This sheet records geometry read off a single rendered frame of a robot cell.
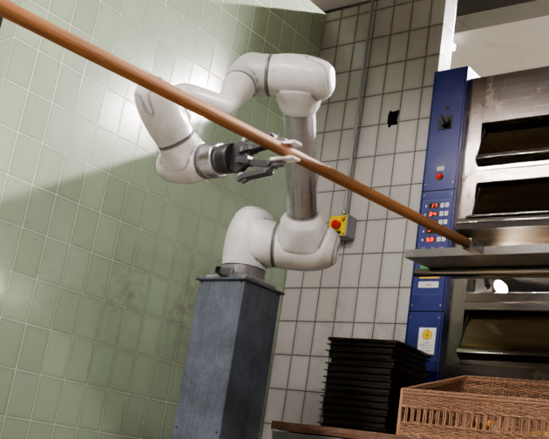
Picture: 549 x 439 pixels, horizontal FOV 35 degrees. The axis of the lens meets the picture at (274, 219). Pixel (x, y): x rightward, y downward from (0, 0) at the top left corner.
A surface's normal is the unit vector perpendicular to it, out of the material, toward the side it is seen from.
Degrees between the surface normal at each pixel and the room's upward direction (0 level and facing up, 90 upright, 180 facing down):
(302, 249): 134
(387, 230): 90
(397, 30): 90
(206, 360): 90
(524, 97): 90
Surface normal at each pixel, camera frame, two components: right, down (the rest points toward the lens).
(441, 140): -0.61, -0.30
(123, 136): 0.78, -0.05
